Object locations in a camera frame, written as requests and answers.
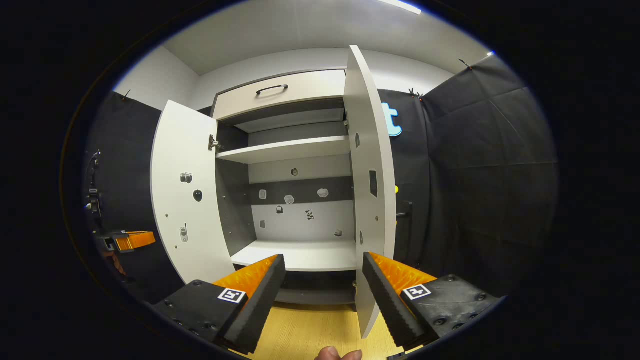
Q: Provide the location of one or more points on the beige cabinet drawer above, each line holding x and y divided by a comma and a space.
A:
310, 90

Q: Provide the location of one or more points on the white cabinet shelf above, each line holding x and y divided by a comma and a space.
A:
310, 252
285, 149

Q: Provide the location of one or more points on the black backdrop cloth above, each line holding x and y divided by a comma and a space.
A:
475, 175

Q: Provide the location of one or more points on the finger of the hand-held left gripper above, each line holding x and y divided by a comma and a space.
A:
132, 240

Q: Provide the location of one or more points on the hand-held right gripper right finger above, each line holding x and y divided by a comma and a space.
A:
390, 305

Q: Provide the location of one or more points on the beige door with cherry sticker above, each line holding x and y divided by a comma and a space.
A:
367, 110

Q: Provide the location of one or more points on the metal door hinge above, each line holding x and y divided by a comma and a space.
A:
214, 145

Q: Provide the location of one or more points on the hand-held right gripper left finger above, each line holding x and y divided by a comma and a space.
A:
257, 305

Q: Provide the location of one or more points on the beige door with camera sticker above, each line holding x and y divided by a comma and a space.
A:
175, 140

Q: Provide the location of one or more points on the long ceiling light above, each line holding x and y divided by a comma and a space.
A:
405, 7

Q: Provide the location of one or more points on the beige double-door shoe cabinet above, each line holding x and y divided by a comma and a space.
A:
300, 172

